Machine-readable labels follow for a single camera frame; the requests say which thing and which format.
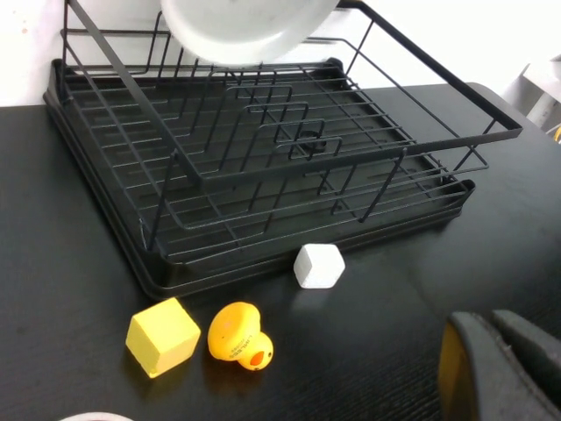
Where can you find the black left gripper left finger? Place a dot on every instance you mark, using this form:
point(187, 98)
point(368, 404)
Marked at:
point(486, 381)

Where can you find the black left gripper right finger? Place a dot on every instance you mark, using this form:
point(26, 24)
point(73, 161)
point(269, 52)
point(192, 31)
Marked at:
point(534, 351)

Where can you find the light grey round plate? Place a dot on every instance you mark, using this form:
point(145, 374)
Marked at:
point(245, 30)

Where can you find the white foam cube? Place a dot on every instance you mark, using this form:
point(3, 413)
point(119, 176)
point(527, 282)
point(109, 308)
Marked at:
point(317, 267)

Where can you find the yellow rubber duck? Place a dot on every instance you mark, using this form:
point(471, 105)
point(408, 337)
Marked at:
point(232, 333)

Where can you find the white background furniture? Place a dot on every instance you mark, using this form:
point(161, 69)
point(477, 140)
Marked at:
point(545, 87)

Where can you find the black plastic drip tray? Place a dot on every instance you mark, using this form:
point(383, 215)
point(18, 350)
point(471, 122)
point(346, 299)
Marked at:
point(219, 274)

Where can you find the black round drain plug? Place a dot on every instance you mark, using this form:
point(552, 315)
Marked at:
point(313, 144)

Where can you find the yellow foam cube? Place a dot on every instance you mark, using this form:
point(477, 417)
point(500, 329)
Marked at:
point(162, 337)

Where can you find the white double-sided tape roll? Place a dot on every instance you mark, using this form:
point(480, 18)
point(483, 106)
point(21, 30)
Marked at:
point(96, 417)

